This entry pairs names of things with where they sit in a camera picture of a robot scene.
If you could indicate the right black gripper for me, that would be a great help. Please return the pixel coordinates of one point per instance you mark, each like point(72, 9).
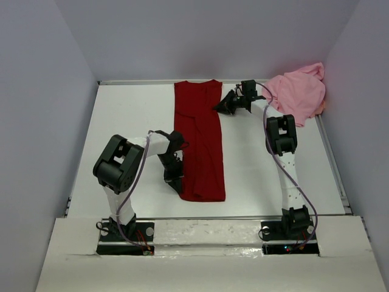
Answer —
point(225, 103)

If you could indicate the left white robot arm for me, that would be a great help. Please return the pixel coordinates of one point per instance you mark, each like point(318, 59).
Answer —
point(120, 165)

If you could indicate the metal rail at front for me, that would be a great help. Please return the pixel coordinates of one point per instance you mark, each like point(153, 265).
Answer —
point(252, 217)

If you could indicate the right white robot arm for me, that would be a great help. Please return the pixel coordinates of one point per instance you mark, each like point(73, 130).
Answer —
point(299, 217)

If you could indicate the pink t shirt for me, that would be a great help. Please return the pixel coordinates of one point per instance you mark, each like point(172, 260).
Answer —
point(300, 93)

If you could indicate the red t shirt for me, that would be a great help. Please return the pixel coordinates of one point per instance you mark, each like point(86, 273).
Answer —
point(198, 122)

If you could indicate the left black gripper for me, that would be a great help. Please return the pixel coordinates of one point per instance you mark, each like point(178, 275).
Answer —
point(174, 179)

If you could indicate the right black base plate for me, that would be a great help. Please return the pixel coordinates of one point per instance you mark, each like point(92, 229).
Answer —
point(277, 242)

